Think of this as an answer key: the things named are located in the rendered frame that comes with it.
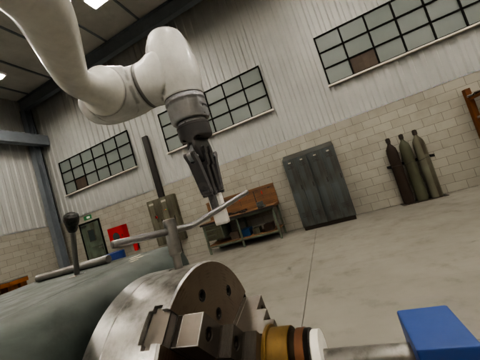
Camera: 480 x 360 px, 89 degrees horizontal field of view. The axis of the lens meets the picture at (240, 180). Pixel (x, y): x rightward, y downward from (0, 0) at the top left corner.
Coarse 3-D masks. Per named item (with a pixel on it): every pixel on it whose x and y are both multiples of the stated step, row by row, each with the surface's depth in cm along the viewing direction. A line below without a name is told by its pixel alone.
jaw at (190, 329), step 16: (160, 320) 31; (176, 320) 32; (192, 320) 31; (208, 320) 31; (160, 336) 30; (176, 336) 30; (192, 336) 29; (208, 336) 31; (224, 336) 32; (240, 336) 33; (256, 336) 33; (176, 352) 30; (192, 352) 30; (208, 352) 29; (224, 352) 31; (240, 352) 32; (256, 352) 32
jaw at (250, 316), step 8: (248, 296) 50; (256, 296) 49; (240, 304) 49; (248, 304) 48; (256, 304) 47; (264, 304) 50; (240, 312) 46; (248, 312) 45; (256, 312) 45; (264, 312) 44; (240, 320) 44; (248, 320) 43; (256, 320) 42; (264, 320) 42; (272, 320) 41; (240, 328) 42; (248, 328) 41; (256, 328) 41
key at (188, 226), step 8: (248, 192) 61; (232, 200) 56; (216, 208) 52; (224, 208) 54; (208, 216) 49; (184, 224) 45; (192, 224) 46; (152, 232) 40; (160, 232) 41; (168, 232) 42; (120, 240) 36; (128, 240) 37; (136, 240) 38; (144, 240) 39; (112, 248) 36
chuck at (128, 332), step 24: (192, 264) 41; (216, 264) 45; (144, 288) 38; (168, 288) 35; (192, 288) 37; (216, 288) 43; (240, 288) 51; (120, 312) 35; (144, 312) 32; (192, 312) 35; (216, 312) 41; (120, 336) 31; (144, 336) 30
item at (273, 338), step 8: (264, 328) 36; (272, 328) 36; (280, 328) 36; (288, 328) 35; (296, 328) 35; (304, 328) 35; (264, 336) 34; (272, 336) 34; (280, 336) 34; (288, 336) 34; (296, 336) 33; (304, 336) 33; (264, 344) 34; (272, 344) 33; (280, 344) 33; (288, 344) 33; (296, 344) 32; (304, 344) 32; (264, 352) 33; (272, 352) 33; (280, 352) 32; (288, 352) 32; (296, 352) 32; (304, 352) 32
